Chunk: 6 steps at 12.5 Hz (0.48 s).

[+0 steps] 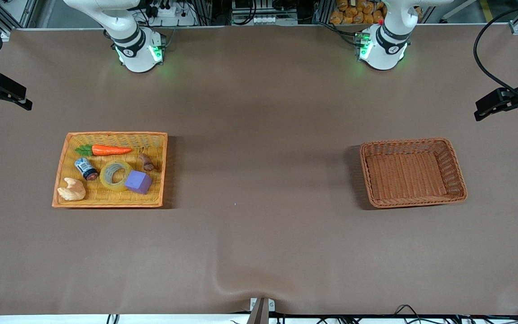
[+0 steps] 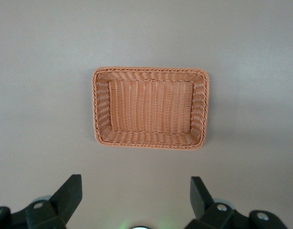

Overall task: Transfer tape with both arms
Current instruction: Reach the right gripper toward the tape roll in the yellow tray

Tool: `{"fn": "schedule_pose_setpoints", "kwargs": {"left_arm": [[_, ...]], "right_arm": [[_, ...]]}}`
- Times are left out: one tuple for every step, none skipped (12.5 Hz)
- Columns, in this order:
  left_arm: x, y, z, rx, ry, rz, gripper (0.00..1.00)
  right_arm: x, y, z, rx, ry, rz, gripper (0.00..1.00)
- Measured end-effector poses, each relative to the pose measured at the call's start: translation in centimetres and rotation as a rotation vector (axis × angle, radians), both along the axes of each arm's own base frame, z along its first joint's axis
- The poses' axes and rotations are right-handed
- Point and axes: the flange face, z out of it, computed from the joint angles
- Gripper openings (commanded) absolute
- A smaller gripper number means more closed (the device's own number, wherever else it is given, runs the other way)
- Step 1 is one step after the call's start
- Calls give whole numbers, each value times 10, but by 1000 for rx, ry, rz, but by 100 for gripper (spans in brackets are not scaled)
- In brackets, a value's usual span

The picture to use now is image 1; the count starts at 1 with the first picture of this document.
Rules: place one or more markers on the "yellow tape roll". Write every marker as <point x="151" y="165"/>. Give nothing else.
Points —
<point x="105" y="181"/>

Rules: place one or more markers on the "toy croissant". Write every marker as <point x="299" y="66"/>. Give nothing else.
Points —
<point x="72" y="191"/>

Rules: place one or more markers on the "brown wicker basket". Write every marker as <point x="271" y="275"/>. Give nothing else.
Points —
<point x="407" y="175"/>

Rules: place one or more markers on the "orange toy carrot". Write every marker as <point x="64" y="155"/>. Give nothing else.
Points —
<point x="110" y="150"/>

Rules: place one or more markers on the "yellow wicker tray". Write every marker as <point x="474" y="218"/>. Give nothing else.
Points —
<point x="110" y="200"/>

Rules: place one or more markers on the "brown toy root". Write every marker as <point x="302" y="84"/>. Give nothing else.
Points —
<point x="146" y="163"/>

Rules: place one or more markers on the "purple foam cube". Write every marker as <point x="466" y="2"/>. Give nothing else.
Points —
<point x="138" y="182"/>

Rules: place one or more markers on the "bag of orange buns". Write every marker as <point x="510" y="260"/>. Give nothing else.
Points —
<point x="355" y="13"/>

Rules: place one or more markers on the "white power strip with plugs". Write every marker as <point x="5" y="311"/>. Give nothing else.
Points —
<point x="169" y="11"/>

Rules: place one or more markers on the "metal mount bracket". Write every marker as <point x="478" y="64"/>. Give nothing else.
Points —
<point x="261" y="308"/>

